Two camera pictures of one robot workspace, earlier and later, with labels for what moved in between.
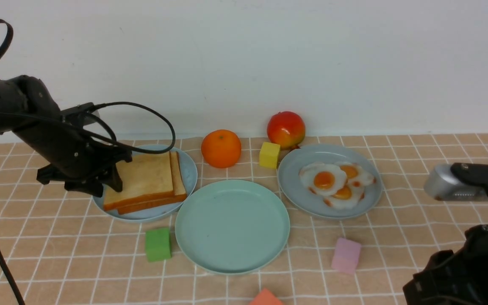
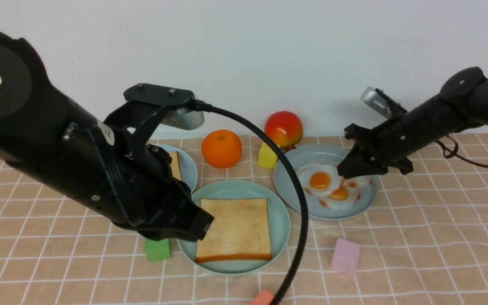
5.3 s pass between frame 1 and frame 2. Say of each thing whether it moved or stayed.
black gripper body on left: moved
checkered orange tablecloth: stayed
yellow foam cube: stayed
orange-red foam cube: stayed
